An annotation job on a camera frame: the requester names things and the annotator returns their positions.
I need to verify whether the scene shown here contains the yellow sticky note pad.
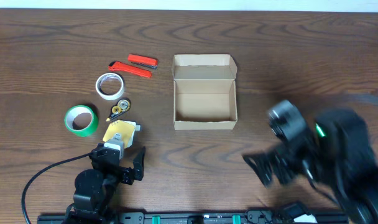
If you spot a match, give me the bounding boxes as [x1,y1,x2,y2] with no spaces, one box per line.
[103,120,141,148]

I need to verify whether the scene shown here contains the green tape roll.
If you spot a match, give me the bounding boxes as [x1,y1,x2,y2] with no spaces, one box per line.
[64,105,99,137]

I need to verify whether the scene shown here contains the white tape roll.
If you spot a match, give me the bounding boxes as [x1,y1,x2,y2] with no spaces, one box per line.
[95,73,125,101]

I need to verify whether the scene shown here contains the cardboard box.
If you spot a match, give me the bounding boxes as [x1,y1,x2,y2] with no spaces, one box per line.
[172,54,238,131]

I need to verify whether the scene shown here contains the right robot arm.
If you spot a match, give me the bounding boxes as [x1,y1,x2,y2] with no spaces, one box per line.
[242,100,378,223]

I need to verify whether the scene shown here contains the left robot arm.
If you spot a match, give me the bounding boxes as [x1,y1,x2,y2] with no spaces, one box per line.
[63,143,146,224]

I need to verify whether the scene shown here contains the black yellow correction tape dispenser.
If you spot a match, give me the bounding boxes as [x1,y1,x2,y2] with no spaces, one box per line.
[106,98,131,122]

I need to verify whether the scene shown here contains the orange utility knife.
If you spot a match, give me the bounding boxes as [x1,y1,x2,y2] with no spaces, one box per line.
[108,61,152,78]

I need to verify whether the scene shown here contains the black mounting rail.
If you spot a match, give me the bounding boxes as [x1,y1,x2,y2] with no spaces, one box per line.
[36,210,349,224]

